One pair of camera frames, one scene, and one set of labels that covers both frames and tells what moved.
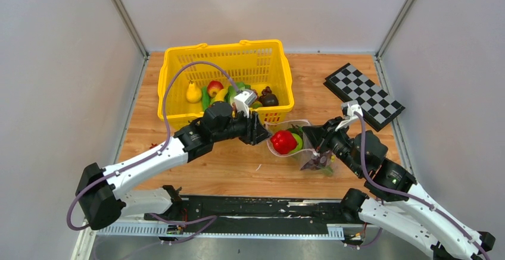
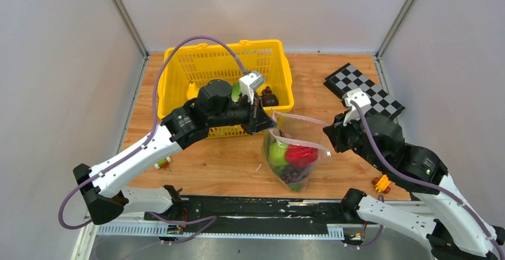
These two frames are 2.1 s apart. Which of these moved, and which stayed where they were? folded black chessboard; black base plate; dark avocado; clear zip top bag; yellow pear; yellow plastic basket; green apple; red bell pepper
Moved: clear zip top bag; red bell pepper; green apple
Stayed: yellow plastic basket; yellow pear; dark avocado; folded black chessboard; black base plate
